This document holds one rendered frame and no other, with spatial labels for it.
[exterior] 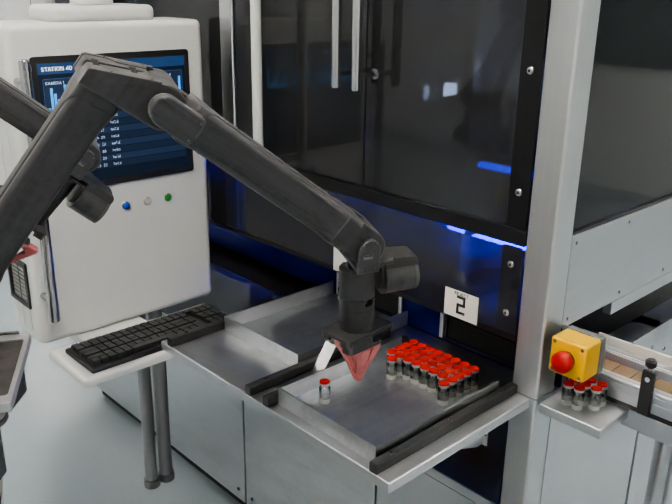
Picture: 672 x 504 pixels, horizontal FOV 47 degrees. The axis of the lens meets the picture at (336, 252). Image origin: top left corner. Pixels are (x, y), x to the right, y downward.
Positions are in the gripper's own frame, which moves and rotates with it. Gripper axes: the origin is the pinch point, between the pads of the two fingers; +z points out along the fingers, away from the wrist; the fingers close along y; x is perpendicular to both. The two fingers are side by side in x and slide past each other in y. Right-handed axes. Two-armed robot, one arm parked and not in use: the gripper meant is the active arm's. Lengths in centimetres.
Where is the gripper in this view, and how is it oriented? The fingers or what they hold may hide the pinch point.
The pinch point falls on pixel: (357, 375)
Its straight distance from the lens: 129.6
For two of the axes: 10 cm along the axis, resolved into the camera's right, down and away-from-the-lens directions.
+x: -6.8, -2.5, 6.9
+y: 7.3, -2.5, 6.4
